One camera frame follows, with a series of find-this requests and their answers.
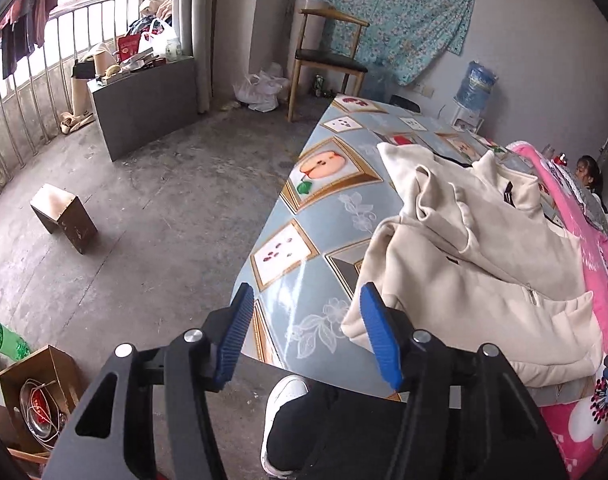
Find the person's black trouser leg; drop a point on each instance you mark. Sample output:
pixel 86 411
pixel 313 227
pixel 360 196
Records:
pixel 344 435

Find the metal bowls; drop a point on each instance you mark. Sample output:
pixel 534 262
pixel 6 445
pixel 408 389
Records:
pixel 41 410

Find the metal window railing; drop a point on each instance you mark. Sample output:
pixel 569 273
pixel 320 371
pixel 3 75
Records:
pixel 94 1

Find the grey cabinet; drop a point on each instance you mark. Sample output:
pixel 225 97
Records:
pixel 144 105

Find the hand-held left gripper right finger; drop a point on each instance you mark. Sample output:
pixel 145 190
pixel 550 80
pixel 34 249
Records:
pixel 381 340

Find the small white plastic bag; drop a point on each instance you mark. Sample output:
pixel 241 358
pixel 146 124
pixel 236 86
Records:
pixel 159 40

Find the white wall socket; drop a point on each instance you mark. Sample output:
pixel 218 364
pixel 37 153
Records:
pixel 424 90

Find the beige paper roll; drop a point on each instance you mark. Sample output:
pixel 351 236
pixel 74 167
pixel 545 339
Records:
pixel 104 60

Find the white water dispenser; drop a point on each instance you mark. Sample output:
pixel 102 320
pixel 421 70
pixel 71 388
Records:
pixel 466 120

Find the pile of clothes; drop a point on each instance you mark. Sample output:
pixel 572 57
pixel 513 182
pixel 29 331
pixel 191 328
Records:
pixel 154 7

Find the pink floral blanket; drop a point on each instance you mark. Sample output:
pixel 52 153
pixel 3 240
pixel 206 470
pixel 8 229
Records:
pixel 591 260

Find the grey patterned cloth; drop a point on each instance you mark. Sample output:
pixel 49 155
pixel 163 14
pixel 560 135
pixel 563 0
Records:
pixel 578 200

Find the large white plastic bag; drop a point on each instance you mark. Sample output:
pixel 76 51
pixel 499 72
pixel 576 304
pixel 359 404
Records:
pixel 261 90

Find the white shoe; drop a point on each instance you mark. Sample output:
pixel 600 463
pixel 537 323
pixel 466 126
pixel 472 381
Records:
pixel 281 405

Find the glass jar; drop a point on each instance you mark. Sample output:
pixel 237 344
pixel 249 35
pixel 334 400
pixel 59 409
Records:
pixel 548 151

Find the fruit print tablecloth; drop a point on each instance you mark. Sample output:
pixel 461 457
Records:
pixel 334 210

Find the white cylinder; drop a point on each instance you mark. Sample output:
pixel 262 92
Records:
pixel 311 25

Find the dark hanging garment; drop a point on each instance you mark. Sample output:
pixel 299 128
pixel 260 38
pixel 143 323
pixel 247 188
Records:
pixel 21 35

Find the green plastic bottle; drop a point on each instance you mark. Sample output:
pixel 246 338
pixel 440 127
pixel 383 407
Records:
pixel 4 337

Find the red box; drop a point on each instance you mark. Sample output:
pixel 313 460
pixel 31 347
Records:
pixel 128 49

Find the wooden chair black seat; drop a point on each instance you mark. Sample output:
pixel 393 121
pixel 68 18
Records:
pixel 329 57

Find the small wooden stool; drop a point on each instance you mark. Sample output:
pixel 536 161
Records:
pixel 69 225

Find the cardboard box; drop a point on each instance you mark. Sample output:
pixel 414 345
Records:
pixel 59 365

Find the grey curtain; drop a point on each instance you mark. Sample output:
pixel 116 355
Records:
pixel 199 35

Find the blue floral wall cloth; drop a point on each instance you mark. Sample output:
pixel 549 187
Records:
pixel 393 10

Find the cream zip jacket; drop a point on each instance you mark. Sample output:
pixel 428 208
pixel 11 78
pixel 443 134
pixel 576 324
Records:
pixel 483 260

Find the blue water dispenser bottle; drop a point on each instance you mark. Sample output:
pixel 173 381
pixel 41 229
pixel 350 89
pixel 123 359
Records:
pixel 476 85

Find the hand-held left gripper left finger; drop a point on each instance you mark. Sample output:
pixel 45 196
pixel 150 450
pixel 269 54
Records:
pixel 234 340

